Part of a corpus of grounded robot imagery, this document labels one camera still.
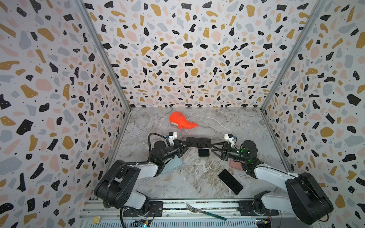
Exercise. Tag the red whale toy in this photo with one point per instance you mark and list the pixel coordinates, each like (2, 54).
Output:
(179, 119)

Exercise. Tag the black smartphone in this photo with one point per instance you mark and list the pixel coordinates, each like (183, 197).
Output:
(200, 143)
(233, 184)

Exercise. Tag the light blue phone case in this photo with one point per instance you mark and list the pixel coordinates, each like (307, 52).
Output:
(172, 165)

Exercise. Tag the small yellow block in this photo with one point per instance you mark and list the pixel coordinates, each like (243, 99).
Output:
(96, 220)

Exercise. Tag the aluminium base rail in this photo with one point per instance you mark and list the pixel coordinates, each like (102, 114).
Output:
(187, 213)

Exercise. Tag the black smartphone front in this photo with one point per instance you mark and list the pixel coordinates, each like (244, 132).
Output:
(200, 143)

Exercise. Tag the green circuit board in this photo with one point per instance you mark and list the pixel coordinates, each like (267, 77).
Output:
(141, 224)

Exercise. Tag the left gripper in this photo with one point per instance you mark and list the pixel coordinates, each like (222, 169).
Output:
(178, 145)

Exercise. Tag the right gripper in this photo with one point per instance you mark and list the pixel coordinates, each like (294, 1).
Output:
(223, 149)

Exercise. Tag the black smartphone right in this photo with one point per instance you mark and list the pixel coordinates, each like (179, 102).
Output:
(233, 184)

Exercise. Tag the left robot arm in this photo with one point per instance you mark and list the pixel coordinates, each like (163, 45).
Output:
(116, 188)

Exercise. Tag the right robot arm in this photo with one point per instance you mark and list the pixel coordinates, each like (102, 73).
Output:
(302, 195)

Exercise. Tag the black phone case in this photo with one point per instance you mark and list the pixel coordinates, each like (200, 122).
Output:
(203, 153)

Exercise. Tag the metal fork green handle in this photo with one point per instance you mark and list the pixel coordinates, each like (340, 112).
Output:
(195, 210)

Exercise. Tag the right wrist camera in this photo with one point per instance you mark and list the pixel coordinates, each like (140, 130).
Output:
(230, 138)

